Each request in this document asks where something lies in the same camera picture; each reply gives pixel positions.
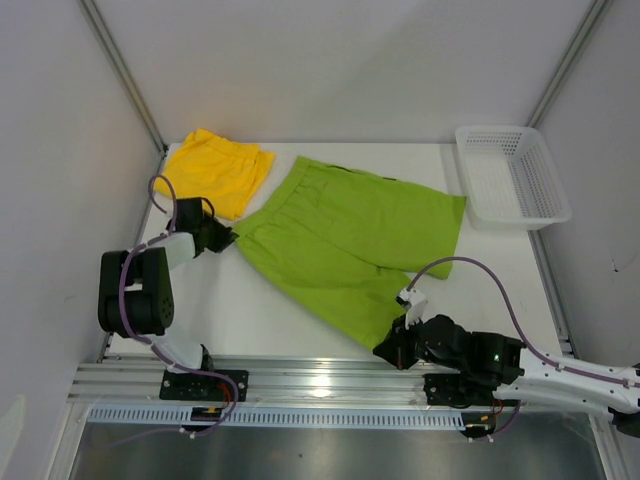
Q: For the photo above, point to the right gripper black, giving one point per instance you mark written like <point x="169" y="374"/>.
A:
<point x="394" y="348"/>

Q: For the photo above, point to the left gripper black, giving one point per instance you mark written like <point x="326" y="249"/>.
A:
<point x="225" y="236"/>

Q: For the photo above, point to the yellow shorts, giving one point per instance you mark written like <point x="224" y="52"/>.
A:
<point x="226" y="173"/>

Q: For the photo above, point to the green shorts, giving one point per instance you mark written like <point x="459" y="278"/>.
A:
<point x="342" y="243"/>

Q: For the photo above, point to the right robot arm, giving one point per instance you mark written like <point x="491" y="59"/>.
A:
<point x="490" y="369"/>

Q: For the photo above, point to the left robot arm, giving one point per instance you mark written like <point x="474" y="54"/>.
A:
<point x="135" y="290"/>

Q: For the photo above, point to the white perforated plastic basket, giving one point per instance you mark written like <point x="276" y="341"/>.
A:
<point x="510" y="178"/>

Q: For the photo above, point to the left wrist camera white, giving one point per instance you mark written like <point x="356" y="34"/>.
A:
<point x="414" y="303"/>

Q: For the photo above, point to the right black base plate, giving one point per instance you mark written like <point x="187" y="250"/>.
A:
<point x="461" y="390"/>

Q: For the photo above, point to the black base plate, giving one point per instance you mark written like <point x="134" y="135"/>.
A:
<point x="191" y="387"/>
<point x="461" y="390"/>

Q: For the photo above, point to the aluminium mounting rail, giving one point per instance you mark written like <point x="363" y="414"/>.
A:
<point x="272" y="382"/>

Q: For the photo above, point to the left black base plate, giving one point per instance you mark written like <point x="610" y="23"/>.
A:
<point x="191" y="387"/>

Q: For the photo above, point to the white slotted cable duct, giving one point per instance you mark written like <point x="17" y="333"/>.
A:
<point x="281" y="417"/>

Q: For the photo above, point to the left aluminium corner post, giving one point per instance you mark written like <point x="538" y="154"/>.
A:
<point x="105" y="39"/>

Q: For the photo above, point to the aluminium corner post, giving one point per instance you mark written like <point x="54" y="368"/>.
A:
<point x="569" y="60"/>
<point x="105" y="39"/>

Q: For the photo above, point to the right aluminium corner post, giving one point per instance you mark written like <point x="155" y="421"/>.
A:
<point x="569" y="60"/>

